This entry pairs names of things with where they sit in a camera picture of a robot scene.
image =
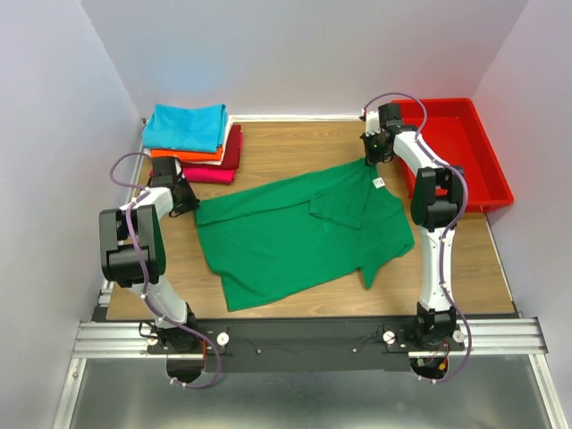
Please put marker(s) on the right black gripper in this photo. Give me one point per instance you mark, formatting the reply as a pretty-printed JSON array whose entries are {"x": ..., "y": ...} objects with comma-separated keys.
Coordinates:
[{"x": 369, "y": 158}]

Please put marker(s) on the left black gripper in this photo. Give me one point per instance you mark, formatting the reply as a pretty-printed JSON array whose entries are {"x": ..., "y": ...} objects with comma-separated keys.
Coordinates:
[{"x": 192, "y": 201}]

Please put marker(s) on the green t shirt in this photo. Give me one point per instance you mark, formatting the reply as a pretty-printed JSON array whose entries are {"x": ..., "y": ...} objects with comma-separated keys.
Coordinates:
[{"x": 279, "y": 239}]

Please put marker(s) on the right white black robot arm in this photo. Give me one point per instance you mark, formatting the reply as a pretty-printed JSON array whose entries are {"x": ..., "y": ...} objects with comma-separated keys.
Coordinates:
[{"x": 438, "y": 201}]

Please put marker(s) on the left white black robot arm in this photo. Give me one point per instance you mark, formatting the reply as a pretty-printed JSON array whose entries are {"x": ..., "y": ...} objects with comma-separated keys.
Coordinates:
[{"x": 133, "y": 256}]

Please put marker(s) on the folded pink t shirt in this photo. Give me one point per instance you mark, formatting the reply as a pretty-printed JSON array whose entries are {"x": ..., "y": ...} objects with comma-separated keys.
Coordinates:
[{"x": 209, "y": 175}]

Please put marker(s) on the folded orange t shirt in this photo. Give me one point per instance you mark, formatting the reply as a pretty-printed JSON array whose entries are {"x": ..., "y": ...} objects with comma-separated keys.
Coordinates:
[{"x": 190, "y": 156}]

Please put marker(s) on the folded dark red t shirt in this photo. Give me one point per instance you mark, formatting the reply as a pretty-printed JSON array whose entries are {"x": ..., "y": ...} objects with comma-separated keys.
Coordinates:
[{"x": 232, "y": 153}]

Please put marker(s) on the folded cyan t shirt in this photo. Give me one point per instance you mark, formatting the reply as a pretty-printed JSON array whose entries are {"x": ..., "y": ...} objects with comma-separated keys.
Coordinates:
[{"x": 182, "y": 129}]

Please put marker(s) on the red plastic bin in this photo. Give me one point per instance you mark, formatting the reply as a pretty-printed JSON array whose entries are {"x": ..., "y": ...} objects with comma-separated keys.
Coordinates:
[{"x": 454, "y": 131}]

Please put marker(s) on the folded white t shirt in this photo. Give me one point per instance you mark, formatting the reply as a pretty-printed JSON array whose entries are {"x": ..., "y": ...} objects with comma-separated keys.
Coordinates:
[{"x": 226, "y": 133}]

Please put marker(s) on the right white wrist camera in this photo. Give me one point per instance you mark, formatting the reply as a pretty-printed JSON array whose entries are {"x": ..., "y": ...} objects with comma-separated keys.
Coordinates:
[{"x": 372, "y": 123}]

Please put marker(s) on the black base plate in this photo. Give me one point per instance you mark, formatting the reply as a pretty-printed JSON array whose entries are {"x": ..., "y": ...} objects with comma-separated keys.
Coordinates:
[{"x": 315, "y": 344}]

